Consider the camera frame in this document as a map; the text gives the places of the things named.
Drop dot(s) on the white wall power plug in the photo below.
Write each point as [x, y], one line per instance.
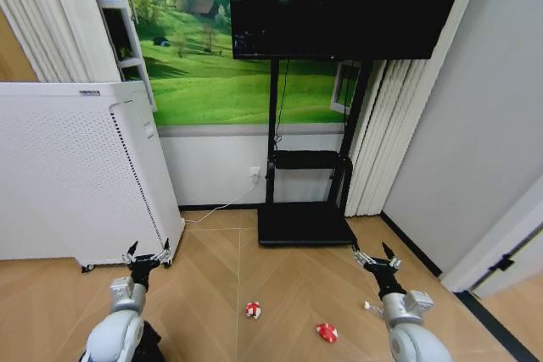
[253, 174]

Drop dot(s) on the white pleated curtain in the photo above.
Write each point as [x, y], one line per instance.
[59, 14]
[379, 137]

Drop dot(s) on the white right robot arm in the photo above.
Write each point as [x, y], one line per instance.
[409, 328]

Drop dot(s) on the crumpled clear white wrapper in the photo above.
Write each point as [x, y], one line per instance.
[373, 307]

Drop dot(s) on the large black television screen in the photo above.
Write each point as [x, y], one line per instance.
[339, 6]

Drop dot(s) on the white door with black hinge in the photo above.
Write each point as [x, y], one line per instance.
[500, 247]

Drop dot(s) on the crumpled red white wrapper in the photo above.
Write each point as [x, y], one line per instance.
[327, 332]
[254, 310]

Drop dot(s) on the black television floor stand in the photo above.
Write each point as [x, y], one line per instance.
[307, 192]

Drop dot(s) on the green meadow landscape wall mural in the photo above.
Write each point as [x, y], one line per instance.
[220, 48]

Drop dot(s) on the white perforated air purifier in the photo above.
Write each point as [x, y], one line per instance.
[80, 171]

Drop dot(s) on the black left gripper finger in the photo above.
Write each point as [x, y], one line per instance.
[130, 253]
[163, 254]

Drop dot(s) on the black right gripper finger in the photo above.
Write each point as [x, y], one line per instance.
[360, 256]
[392, 257]

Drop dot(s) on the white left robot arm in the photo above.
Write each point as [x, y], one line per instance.
[115, 328]

